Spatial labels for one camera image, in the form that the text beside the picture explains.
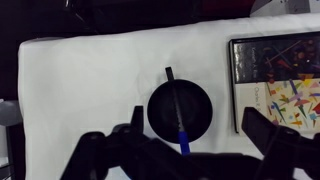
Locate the white tablecloth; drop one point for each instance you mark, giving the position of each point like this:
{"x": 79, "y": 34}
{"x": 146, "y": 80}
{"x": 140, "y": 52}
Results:
{"x": 70, "y": 86}

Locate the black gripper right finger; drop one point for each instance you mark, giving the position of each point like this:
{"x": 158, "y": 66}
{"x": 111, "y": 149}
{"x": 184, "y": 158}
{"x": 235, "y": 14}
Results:
{"x": 283, "y": 148}

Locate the black marker blue cap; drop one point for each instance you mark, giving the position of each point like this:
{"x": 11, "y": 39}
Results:
{"x": 182, "y": 135}

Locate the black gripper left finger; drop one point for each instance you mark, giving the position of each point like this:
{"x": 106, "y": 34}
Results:
{"x": 140, "y": 157}

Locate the black mug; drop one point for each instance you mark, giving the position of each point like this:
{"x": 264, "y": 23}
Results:
{"x": 195, "y": 104}

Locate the black and white book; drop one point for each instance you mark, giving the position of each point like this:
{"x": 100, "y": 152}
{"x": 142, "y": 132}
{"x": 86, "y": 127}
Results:
{"x": 279, "y": 76}

